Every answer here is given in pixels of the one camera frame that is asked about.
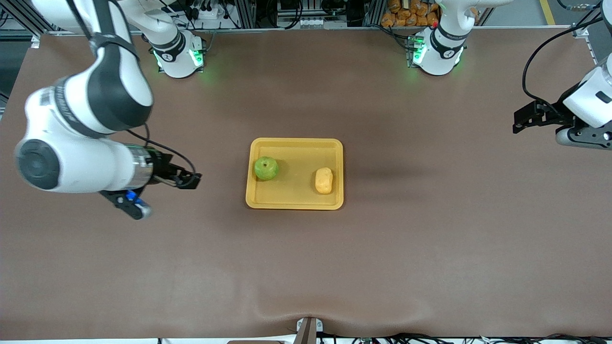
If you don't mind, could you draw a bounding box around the green apple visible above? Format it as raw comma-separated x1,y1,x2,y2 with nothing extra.
254,156,279,181

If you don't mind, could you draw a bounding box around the yellow potato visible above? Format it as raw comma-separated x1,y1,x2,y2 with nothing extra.
315,167,334,195

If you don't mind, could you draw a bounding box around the yellow plastic tray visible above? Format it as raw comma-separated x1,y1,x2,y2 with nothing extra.
246,138,344,210

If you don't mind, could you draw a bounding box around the brown table mat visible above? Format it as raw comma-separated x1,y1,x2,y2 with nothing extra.
0,29,612,341

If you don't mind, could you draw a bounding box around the orange snack bag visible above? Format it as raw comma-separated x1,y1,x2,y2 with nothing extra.
381,0,439,28

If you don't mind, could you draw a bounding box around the white power strip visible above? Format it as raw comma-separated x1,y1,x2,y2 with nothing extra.
193,6,225,21

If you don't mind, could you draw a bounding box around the white connector strip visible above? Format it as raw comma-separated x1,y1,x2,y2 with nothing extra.
299,17,347,30

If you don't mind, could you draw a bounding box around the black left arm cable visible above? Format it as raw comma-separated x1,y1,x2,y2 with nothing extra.
522,16,604,114

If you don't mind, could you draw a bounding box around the aluminium frame post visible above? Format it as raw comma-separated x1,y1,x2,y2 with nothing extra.
363,0,385,27
236,0,257,29

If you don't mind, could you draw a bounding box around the silver table edge rail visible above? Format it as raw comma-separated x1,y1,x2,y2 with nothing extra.
129,27,574,37

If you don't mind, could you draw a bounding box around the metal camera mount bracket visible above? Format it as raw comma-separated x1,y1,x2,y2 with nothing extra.
295,317,324,344

